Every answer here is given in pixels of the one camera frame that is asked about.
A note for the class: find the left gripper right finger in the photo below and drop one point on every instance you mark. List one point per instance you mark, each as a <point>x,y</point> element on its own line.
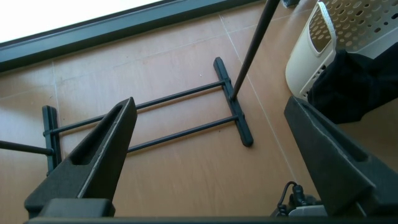
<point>348,183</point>

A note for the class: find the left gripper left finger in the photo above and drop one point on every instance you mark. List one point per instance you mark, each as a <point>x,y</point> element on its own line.
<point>62,193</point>

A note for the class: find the white laundry basket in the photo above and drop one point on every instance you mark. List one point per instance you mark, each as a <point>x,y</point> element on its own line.
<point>304,68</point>

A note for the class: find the black clothes rack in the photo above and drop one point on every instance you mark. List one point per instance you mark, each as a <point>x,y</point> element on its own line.
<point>236,109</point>

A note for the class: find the window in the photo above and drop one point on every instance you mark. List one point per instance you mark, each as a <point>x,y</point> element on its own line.
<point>124,26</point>

